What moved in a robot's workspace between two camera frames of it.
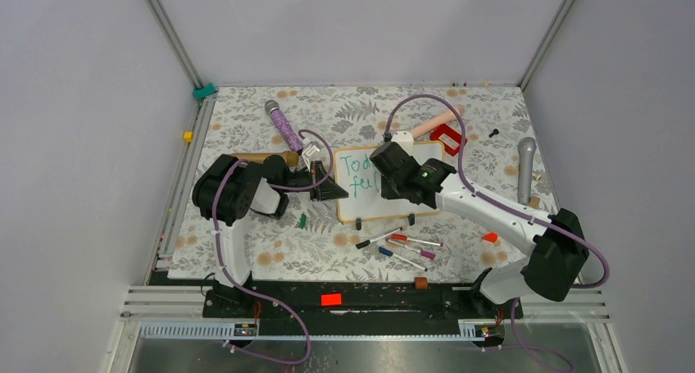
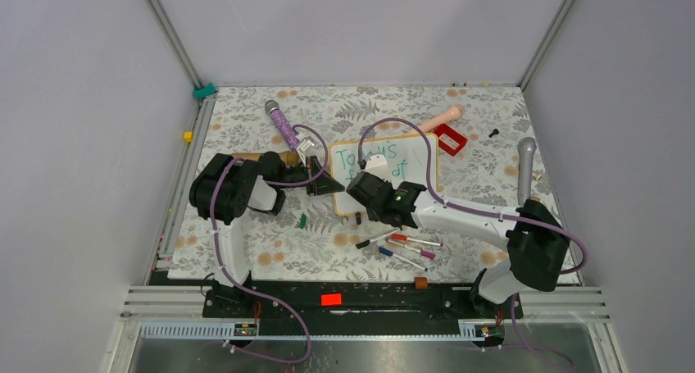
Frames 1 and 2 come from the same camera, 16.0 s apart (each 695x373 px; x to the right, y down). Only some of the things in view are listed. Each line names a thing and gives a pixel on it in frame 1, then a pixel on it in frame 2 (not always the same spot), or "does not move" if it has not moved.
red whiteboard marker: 405,238 does not move
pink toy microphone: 436,123 does not move
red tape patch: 330,299 does not move
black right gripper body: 391,188 → 375,215
